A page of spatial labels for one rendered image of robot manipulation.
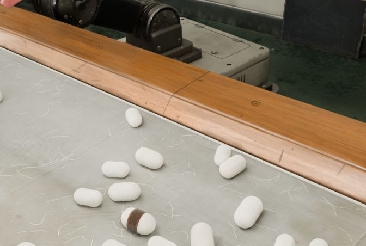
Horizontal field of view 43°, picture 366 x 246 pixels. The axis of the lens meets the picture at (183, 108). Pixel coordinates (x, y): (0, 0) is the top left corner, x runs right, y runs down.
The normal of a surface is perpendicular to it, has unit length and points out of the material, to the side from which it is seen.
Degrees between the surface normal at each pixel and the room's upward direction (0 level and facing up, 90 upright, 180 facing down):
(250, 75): 90
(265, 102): 0
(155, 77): 0
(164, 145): 0
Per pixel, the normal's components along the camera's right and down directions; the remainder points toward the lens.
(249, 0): -0.62, 0.43
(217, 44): -0.04, -0.85
